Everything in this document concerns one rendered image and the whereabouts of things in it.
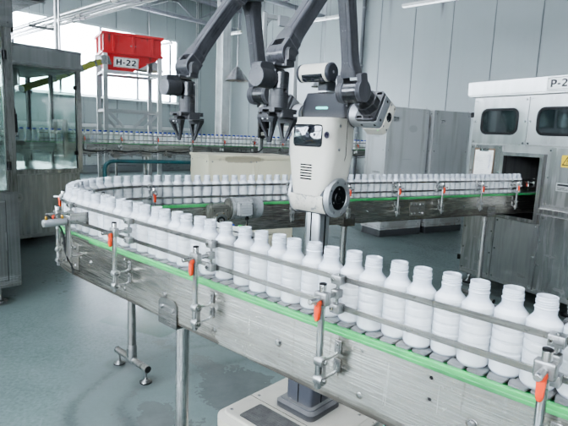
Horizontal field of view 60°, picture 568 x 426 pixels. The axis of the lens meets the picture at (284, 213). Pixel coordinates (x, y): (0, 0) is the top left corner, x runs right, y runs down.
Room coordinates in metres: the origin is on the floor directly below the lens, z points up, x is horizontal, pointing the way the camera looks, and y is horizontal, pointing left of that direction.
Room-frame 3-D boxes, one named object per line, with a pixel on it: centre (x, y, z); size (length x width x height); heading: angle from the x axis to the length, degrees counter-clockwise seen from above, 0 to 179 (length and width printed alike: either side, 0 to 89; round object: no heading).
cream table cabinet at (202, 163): (5.86, 0.51, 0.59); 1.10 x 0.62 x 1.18; 120
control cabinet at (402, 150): (7.53, -1.64, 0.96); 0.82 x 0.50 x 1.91; 120
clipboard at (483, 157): (4.81, -1.89, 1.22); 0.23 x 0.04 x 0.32; 30
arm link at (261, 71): (1.46, 0.05, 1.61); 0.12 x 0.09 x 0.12; 139
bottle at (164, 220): (1.62, 0.39, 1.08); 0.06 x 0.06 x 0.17
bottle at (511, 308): (0.88, -0.43, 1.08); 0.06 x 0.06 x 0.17
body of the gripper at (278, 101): (1.49, 0.03, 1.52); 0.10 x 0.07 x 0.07; 137
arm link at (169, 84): (1.77, 0.39, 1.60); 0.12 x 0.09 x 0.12; 138
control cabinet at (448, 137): (7.98, -2.42, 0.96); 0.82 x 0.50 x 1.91; 120
